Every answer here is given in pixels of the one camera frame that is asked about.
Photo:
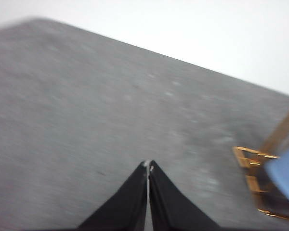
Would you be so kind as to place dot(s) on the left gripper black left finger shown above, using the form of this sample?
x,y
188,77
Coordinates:
x,y
125,207

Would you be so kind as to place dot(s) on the blue ribbed plastic cup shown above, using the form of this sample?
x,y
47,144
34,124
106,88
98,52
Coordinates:
x,y
284,173

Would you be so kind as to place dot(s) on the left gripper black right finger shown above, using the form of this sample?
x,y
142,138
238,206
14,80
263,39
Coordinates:
x,y
171,207

